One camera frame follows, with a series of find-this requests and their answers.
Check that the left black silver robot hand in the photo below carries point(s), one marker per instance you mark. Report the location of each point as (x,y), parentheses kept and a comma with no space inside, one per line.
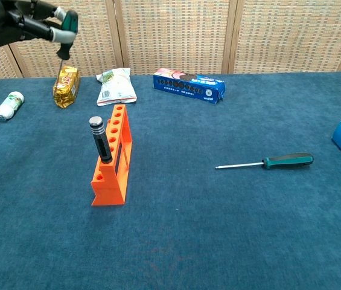
(16,21)

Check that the small green black screwdriver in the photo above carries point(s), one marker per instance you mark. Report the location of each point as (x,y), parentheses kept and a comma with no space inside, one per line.
(70,21)

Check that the black silver precision screwdriver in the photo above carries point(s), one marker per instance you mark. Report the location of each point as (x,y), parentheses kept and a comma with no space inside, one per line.
(102,145)

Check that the orange screwdriver rack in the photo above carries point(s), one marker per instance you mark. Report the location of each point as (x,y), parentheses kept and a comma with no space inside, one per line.
(110,184)

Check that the large green black screwdriver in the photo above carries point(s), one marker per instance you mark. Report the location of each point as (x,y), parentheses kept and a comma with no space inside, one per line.
(288,160)

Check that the gold snack package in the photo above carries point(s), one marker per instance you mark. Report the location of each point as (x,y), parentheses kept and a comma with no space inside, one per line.
(66,87)

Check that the white green small bottle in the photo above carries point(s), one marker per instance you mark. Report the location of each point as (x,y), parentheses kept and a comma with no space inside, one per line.
(10,105)

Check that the white snack bag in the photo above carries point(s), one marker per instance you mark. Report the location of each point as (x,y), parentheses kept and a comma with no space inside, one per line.
(117,87)

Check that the woven bamboo folding screen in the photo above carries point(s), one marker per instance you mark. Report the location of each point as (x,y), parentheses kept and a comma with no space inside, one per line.
(176,33)

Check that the long blue cookie box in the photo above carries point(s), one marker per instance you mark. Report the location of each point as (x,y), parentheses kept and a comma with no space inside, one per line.
(188,86)

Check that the blue felt table cover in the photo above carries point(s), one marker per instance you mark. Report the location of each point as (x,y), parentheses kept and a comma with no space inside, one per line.
(188,226)

